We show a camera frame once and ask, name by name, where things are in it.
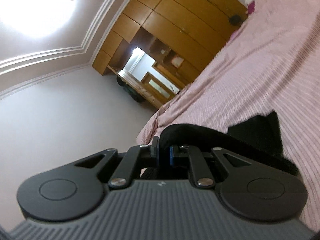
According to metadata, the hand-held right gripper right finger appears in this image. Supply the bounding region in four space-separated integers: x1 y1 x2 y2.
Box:
169 144 252 189

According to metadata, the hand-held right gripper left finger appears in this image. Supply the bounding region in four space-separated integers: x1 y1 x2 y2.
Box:
74 136 163 189

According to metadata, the black buttoned cardigan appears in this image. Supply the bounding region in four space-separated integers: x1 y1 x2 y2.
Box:
141 110 298 180

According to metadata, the wooden room door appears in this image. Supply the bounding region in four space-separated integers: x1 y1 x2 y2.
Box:
117 70 173 110

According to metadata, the dark hanging jacket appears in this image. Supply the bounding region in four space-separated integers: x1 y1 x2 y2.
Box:
116 76 146 103

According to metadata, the hallway door with glass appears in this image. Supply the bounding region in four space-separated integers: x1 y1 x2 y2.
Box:
141 71 181 98

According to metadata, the pink checked bedspread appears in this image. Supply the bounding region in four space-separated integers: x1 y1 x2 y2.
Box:
137 0 320 233

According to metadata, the wooden wardrobe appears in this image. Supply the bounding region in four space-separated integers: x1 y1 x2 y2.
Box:
92 0 250 98

